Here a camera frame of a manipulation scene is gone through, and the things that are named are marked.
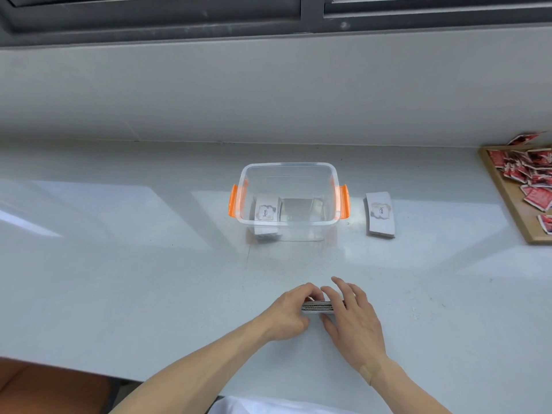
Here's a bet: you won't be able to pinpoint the pile of red packets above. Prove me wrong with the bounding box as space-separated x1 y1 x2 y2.
488 132 552 235

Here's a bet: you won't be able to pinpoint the person's leg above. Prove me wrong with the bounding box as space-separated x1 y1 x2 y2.
0 356 118 414

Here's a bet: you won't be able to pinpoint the white paper sleeve stack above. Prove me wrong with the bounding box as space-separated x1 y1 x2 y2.
365 191 396 239
253 193 283 244

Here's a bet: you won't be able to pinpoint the person's left forearm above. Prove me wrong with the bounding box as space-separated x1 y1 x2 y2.
109 315 277 414

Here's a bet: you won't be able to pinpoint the white paper sleeve bundle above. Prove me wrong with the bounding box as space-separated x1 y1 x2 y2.
301 299 346 313

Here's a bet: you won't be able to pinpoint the person's right hand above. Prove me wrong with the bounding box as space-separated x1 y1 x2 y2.
319 276 388 376

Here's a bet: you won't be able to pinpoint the person's white garment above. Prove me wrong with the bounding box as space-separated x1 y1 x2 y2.
210 395 361 414

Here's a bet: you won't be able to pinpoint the person's left hand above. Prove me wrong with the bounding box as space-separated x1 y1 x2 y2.
260 283 325 342

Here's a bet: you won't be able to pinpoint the person's right forearm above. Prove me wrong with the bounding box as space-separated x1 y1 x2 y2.
359 356 453 414

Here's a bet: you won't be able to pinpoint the dark grey window frame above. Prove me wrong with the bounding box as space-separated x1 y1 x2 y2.
0 0 552 49

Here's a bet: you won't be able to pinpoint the wooden tray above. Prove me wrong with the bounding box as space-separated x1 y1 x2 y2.
478 144 552 246

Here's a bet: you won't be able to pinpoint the clear storage box orange handles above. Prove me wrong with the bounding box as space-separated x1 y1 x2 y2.
228 162 351 243

